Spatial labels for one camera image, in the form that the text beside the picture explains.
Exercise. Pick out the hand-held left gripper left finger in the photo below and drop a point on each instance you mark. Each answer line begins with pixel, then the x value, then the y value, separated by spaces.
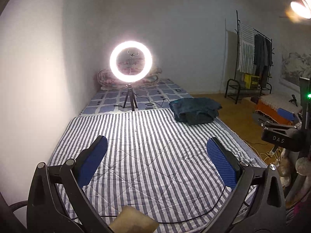
pixel 93 160

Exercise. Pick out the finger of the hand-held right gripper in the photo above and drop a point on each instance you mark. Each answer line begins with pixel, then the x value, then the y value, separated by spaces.
pixel 261 120
pixel 286 114

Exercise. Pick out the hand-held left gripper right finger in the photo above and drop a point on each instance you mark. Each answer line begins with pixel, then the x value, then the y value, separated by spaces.
pixel 222 162

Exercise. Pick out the person's right forearm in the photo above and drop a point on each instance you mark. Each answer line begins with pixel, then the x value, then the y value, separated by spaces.
pixel 295 191

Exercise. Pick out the dark hanging clothes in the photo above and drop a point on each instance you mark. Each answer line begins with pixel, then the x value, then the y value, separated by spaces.
pixel 261 53

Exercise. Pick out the black clothes rack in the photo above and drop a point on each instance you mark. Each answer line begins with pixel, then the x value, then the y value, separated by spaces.
pixel 237 53

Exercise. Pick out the person's right hand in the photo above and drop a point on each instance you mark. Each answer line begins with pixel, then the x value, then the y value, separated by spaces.
pixel 284 167

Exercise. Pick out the orange box with lace cover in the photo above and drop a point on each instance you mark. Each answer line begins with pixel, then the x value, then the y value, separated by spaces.
pixel 274 104

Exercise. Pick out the small black tripod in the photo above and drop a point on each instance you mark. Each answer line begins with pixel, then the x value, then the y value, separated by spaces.
pixel 294 99

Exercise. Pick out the white power strip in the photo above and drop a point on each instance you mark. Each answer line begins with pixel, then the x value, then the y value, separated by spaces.
pixel 271 153

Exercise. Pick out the yellow crate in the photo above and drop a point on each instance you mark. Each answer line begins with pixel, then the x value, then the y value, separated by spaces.
pixel 251 81

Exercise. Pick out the grey striped quilt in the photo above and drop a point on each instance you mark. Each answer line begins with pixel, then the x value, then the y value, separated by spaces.
pixel 145 150

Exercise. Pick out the beige cloth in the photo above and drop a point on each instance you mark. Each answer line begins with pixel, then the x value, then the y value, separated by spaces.
pixel 132 219

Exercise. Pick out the striped hanging towel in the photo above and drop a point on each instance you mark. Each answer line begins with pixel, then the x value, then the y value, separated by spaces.
pixel 245 48

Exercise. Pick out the patterned pillows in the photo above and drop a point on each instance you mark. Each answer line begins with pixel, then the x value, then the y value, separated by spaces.
pixel 104 77

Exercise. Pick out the ceiling lamp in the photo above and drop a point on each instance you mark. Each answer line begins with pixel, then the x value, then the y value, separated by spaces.
pixel 301 9

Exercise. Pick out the phone holder clamp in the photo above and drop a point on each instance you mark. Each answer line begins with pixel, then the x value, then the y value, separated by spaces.
pixel 133 52

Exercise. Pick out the wall poster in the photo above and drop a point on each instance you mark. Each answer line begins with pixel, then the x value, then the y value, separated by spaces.
pixel 291 63

